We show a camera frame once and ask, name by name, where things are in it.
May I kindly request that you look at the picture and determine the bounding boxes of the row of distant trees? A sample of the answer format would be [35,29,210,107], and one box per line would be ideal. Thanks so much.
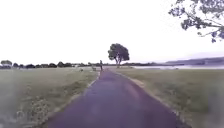
[0,59,101,70]

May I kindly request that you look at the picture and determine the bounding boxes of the water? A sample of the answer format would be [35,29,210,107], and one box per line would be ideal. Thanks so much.
[131,64,224,71]

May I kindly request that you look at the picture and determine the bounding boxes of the person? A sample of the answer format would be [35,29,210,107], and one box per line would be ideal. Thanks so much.
[99,59,104,72]

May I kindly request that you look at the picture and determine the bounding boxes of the distant hill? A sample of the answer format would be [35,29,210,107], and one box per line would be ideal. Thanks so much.
[121,56,224,67]

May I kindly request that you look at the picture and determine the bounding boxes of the round-crowned tree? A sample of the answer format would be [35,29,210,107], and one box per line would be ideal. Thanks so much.
[107,42,131,69]

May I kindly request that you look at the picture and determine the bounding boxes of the dark asphalt path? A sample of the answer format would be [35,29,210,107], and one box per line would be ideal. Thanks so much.
[45,68,192,128]

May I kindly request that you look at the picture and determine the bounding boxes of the overhanging tree branches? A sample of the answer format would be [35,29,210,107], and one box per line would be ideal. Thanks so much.
[168,0,224,44]

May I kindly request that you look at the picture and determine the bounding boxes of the grass field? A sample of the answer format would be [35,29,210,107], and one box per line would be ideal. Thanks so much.
[0,66,101,128]
[107,66,224,128]

